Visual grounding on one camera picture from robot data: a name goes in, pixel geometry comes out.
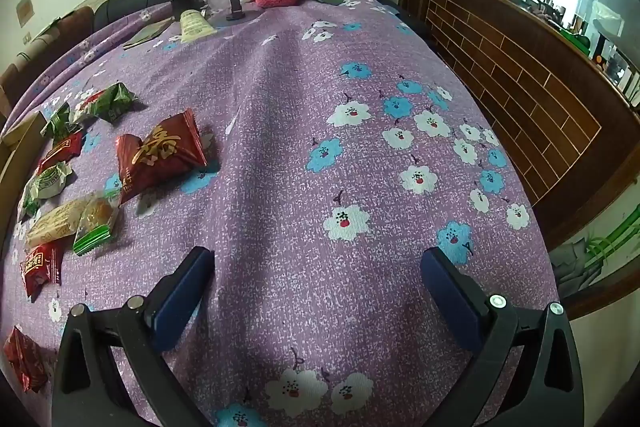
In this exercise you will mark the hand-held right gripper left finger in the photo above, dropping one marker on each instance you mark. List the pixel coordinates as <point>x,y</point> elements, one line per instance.
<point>185,297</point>

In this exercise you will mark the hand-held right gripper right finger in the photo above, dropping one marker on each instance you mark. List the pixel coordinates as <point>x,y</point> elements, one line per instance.
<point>445,292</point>

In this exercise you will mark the green clear cake packet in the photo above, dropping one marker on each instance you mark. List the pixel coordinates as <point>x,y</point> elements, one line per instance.
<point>95,222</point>

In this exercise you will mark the large red snack packet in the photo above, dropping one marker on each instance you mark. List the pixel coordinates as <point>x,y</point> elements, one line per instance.
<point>160,152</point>

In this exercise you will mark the small red snack packet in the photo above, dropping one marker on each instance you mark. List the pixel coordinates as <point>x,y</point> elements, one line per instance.
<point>40,267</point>
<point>22,357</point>

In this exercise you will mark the beige cracker packet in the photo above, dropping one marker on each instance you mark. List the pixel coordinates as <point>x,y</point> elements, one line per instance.
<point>55,222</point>

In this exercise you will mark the long red snack packet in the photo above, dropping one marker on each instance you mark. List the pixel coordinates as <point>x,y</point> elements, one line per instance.
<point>62,149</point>

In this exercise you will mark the green pyramid snack packet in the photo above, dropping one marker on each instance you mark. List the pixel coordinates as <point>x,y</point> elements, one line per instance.
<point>57,122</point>
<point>117,102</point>

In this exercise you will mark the cardboard box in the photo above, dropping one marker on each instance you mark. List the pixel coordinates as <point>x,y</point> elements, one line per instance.
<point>17,157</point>

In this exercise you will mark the purple floral tablecloth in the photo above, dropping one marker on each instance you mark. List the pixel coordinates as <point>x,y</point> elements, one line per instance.
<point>300,132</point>

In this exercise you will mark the wooden bar counter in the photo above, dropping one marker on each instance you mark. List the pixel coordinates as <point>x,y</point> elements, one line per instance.
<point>525,97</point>

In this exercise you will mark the olive green pouch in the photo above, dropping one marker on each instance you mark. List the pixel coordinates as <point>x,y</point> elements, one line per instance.
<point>147,34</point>

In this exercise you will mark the cream coloured tube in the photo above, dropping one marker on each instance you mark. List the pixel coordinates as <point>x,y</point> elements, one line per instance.
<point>195,27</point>

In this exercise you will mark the brown sofa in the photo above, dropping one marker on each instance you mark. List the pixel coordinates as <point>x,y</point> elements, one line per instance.
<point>45,52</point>

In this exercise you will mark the small wall plaque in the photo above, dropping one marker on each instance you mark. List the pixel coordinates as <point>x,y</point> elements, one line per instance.
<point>23,9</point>

